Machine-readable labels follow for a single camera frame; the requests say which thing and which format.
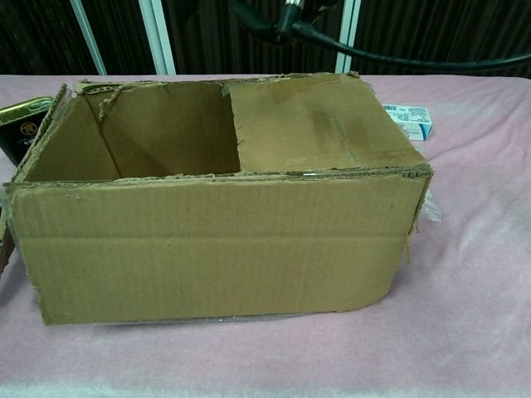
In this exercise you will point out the white metal frame post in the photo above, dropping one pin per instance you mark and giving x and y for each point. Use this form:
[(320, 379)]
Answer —
[(89, 37), (348, 54), (157, 37)]

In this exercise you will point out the small white blue carton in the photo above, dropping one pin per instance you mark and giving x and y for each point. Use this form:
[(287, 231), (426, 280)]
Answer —
[(412, 118)]

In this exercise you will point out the pink tablecloth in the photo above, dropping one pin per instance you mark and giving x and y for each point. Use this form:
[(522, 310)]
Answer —
[(456, 290)]

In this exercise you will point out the gold black rectangular tin can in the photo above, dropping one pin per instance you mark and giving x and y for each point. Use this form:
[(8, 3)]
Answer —
[(20, 128)]

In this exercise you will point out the clear plastic snack packet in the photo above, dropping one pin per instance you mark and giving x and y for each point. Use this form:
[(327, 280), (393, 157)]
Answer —
[(431, 209)]

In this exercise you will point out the brown cardboard shipping box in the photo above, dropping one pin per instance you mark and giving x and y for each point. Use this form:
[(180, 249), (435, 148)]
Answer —
[(207, 248)]

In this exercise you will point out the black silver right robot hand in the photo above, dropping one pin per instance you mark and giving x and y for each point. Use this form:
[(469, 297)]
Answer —
[(265, 16)]

